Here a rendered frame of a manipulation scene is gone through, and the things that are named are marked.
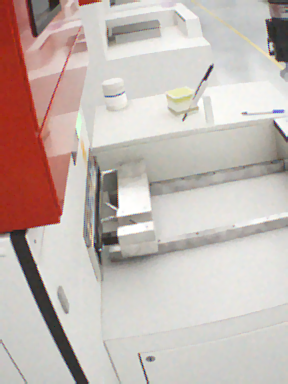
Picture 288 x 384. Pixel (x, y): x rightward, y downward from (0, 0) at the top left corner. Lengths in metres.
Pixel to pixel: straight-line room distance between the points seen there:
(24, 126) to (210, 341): 0.66
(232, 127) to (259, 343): 0.66
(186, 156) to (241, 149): 0.16
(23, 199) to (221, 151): 0.96
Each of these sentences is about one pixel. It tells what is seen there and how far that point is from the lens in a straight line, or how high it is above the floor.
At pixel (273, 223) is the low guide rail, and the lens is 1.24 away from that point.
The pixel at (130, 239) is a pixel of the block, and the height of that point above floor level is 0.89.
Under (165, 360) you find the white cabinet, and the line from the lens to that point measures 1.09.
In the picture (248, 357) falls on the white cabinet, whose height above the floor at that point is 0.67.
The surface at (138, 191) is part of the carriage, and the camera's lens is 1.36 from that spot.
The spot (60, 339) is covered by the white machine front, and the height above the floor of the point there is 1.03.
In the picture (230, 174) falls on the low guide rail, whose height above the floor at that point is 0.84.
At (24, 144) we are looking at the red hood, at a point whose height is 1.33.
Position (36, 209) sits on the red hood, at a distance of 0.62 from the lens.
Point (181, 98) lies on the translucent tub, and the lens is 1.53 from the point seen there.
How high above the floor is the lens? 1.54
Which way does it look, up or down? 29 degrees down
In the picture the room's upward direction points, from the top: 12 degrees counter-clockwise
